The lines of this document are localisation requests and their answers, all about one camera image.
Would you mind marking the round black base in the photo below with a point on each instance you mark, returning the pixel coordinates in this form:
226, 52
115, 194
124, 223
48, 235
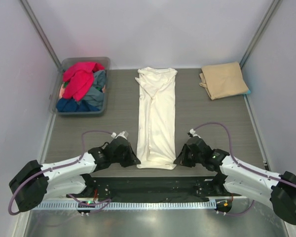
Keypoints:
223, 206
85, 207

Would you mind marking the right round black base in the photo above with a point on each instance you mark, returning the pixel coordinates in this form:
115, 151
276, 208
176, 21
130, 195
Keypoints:
223, 206

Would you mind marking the aluminium frame post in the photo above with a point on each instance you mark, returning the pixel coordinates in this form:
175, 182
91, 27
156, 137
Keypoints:
271, 11
39, 30

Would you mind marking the right aluminium frame post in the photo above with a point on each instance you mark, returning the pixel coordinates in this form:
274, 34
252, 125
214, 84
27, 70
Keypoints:
271, 11

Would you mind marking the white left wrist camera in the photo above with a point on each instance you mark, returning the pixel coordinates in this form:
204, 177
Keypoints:
123, 134

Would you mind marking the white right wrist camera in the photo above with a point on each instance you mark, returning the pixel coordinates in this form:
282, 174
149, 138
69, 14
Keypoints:
192, 133

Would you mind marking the left round black base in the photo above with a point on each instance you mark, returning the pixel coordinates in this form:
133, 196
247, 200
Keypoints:
85, 207

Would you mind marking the folded beige t shirt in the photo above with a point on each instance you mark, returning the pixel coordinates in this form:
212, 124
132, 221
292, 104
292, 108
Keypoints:
223, 80

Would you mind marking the peach pink garment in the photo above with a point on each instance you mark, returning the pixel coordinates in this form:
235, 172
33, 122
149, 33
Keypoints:
61, 92

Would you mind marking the slotted cable duct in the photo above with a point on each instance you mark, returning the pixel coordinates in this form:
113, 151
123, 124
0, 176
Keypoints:
72, 205

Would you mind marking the dark blue t shirt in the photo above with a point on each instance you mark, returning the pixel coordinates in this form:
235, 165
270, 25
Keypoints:
72, 106

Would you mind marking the red t shirt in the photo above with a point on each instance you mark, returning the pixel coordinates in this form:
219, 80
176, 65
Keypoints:
80, 78

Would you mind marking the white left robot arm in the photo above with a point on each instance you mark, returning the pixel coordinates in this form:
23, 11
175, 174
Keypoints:
37, 182

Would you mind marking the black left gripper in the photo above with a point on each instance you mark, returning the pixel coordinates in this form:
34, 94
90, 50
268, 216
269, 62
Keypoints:
125, 153

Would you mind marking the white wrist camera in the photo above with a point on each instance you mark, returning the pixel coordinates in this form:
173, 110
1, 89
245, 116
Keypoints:
123, 134
192, 133

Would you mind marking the clear plastic bin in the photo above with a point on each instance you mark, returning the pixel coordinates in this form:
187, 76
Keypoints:
105, 61

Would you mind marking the grey blue t shirt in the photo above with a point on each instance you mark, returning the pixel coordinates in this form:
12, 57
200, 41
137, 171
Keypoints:
95, 94

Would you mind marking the left aluminium frame post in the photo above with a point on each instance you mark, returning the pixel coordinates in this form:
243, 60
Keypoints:
39, 30

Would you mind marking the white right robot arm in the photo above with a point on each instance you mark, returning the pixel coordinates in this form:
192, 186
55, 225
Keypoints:
274, 190

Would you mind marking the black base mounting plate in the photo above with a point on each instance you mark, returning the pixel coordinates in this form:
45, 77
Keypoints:
158, 189

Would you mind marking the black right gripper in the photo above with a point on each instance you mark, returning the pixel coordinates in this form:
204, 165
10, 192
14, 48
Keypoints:
189, 153

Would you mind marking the white t shirt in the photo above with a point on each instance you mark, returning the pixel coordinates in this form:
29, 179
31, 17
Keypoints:
156, 122

